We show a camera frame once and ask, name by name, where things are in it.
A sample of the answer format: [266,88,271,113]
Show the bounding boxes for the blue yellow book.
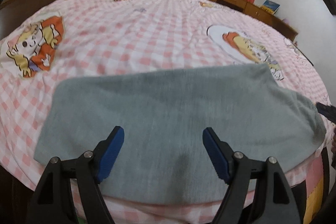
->
[260,0,280,15]

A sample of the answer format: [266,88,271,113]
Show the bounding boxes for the pink checkered bed sheet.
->
[0,0,332,224]

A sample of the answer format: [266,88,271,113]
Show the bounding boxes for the grey pants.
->
[34,64,326,205]

